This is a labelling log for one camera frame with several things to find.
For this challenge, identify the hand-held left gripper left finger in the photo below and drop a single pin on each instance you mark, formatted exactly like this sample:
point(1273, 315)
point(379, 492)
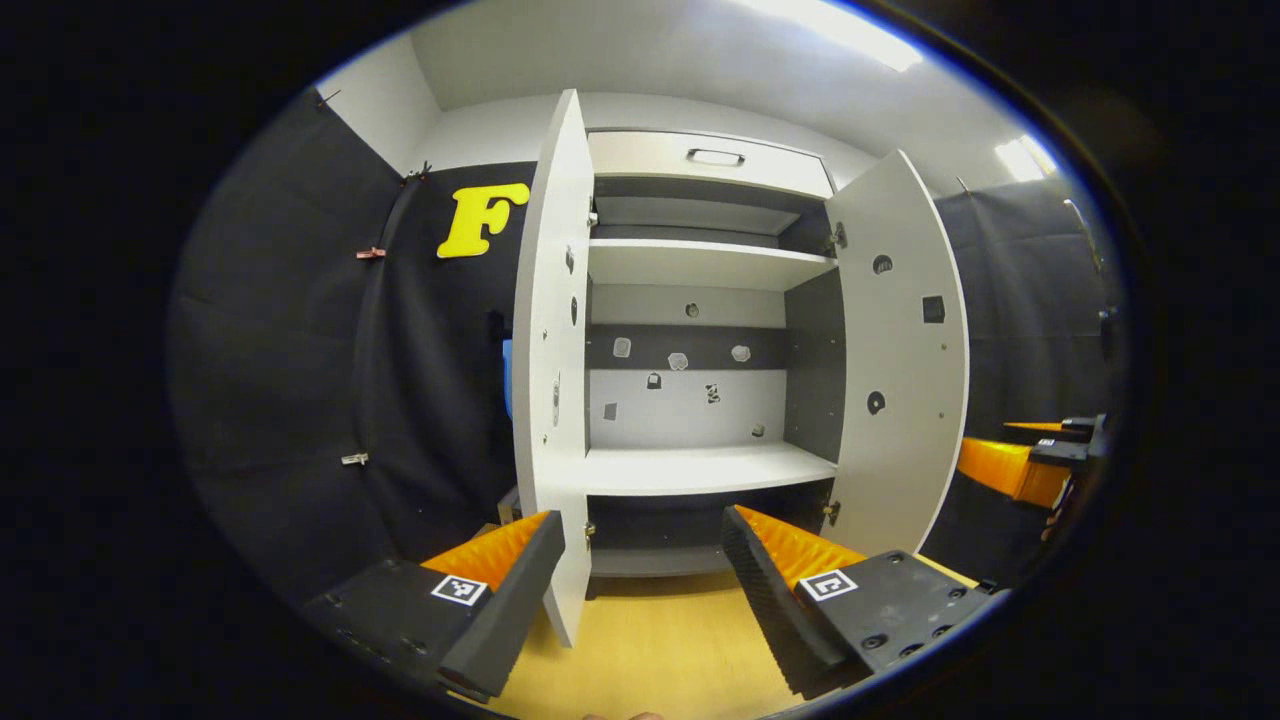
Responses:
point(510, 610)

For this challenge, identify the black backdrop cloth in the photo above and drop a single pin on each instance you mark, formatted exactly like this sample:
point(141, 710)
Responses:
point(280, 350)
point(1010, 330)

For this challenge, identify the short ceiling light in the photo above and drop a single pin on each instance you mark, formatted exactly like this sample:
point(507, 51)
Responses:
point(1025, 157)

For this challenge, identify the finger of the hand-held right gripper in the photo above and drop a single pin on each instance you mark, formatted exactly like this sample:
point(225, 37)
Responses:
point(1000, 468)
point(1040, 428)

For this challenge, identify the red clip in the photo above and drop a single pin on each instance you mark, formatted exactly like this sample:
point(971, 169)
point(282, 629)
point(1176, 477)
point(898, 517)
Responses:
point(370, 254)

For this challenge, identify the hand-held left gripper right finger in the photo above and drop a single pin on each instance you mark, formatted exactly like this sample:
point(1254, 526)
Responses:
point(770, 620)

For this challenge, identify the white shoe cabinet door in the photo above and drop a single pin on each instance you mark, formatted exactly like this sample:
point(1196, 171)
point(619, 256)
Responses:
point(900, 450)
point(550, 400)

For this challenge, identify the white double-door shoe cabinet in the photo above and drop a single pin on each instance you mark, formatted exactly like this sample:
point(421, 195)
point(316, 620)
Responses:
point(700, 468)

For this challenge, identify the silver clip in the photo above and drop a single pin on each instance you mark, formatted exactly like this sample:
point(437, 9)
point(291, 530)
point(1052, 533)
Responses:
point(354, 459)

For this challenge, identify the grey spine book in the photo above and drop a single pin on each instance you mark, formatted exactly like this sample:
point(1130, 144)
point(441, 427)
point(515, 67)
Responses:
point(507, 503)

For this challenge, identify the metal stand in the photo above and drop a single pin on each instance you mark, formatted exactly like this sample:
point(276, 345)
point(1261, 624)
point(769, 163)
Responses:
point(1085, 230)

